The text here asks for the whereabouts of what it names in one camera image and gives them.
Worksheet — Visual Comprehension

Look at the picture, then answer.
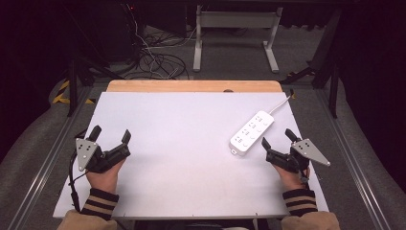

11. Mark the person's left hand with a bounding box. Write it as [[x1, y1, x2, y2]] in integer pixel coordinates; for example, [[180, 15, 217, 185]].
[[85, 159, 126, 195]]

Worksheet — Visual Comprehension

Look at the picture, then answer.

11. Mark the wooden table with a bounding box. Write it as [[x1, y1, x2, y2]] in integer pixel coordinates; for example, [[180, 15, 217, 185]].
[[105, 80, 283, 94]]

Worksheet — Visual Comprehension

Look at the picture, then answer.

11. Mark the tangle of black cables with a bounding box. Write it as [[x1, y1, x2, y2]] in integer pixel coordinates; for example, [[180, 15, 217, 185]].
[[119, 3, 205, 81]]

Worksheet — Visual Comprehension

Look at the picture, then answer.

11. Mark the grey metal stand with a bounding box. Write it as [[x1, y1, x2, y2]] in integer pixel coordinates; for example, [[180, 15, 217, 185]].
[[192, 4, 284, 74]]

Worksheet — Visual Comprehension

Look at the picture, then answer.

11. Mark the white power strip cable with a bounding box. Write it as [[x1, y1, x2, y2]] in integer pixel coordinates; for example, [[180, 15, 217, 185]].
[[268, 93, 293, 116]]

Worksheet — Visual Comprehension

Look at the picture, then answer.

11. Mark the white board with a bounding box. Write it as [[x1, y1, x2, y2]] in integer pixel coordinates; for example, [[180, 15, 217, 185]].
[[52, 91, 329, 220]]

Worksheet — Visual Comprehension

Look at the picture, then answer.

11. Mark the yellow black hazard tape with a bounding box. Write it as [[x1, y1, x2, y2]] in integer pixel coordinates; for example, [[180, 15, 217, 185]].
[[52, 80, 96, 105]]

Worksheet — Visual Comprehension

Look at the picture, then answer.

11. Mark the white power strip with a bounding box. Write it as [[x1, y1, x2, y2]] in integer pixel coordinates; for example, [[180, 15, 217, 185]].
[[229, 109, 276, 157]]

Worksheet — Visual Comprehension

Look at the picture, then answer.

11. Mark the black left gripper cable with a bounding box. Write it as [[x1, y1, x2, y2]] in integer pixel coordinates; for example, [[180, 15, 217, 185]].
[[68, 127, 90, 214]]

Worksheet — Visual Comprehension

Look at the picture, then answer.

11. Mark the person's right hand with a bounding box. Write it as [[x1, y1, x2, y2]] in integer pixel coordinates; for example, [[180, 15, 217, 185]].
[[272, 163, 311, 192]]

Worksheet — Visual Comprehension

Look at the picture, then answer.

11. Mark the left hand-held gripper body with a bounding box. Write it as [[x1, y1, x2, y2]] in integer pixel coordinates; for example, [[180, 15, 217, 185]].
[[75, 137, 132, 174]]

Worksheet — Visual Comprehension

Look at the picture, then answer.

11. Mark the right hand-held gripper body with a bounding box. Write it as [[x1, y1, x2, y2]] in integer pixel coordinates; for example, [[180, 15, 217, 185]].
[[265, 138, 331, 174]]

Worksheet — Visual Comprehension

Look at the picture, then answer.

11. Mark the black metal stand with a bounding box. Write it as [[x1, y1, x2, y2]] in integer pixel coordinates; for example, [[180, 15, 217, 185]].
[[61, 6, 125, 118], [281, 9, 344, 119]]

